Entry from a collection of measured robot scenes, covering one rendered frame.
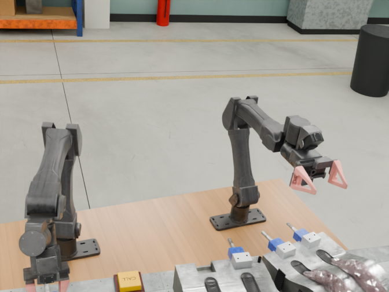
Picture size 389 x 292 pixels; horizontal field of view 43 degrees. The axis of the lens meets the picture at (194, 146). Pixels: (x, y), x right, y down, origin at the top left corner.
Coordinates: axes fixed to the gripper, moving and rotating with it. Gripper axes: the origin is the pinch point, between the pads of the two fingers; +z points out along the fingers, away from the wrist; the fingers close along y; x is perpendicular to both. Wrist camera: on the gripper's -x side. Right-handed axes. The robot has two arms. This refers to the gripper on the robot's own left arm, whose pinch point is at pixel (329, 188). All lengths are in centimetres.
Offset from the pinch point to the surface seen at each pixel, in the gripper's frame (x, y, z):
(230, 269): 31.0, -19.1, -8.5
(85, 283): 40, -57, -24
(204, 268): 33.2, -25.1, -12.8
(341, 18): 105, 381, -450
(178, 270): 31.1, -33.7, -12.2
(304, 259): 34.5, 7.3, -8.6
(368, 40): 69, 269, -277
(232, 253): 29.7, -16.4, -12.8
